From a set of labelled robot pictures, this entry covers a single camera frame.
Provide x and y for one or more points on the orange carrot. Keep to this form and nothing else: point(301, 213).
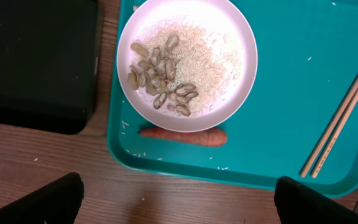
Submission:
point(213, 137)

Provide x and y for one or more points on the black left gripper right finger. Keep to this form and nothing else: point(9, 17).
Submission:
point(299, 204)

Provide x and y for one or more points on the pink plate with food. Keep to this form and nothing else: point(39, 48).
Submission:
point(208, 44)

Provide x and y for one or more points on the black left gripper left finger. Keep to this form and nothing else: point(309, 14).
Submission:
point(56, 202)

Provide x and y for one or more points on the teal plastic tray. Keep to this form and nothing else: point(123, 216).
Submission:
point(308, 59)

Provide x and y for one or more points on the black tray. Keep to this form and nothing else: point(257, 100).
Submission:
point(49, 54)

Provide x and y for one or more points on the wooden chopstick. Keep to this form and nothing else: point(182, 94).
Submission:
point(320, 153)
point(345, 124)

